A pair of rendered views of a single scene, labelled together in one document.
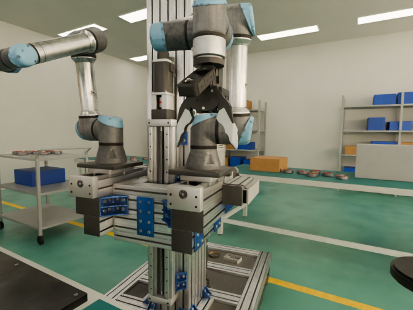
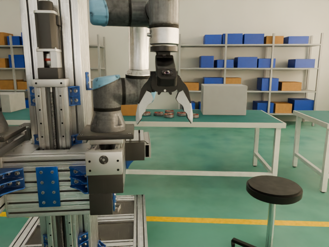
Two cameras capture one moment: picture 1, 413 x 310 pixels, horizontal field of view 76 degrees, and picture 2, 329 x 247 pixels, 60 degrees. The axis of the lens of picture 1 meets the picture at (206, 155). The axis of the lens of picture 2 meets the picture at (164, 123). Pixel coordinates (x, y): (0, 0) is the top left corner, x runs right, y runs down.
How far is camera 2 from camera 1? 0.36 m
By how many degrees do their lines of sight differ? 27
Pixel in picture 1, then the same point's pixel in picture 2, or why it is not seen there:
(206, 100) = not seen: hidden behind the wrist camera
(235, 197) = (138, 153)
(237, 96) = (143, 59)
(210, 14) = (171, 8)
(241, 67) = (146, 31)
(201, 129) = (108, 91)
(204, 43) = (166, 34)
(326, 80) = not seen: hidden behind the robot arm
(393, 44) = not seen: outside the picture
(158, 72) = (44, 26)
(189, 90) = (170, 82)
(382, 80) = (210, 20)
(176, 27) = (120, 6)
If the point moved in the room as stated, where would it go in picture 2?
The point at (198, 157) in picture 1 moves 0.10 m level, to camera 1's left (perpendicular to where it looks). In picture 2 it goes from (106, 119) to (82, 121)
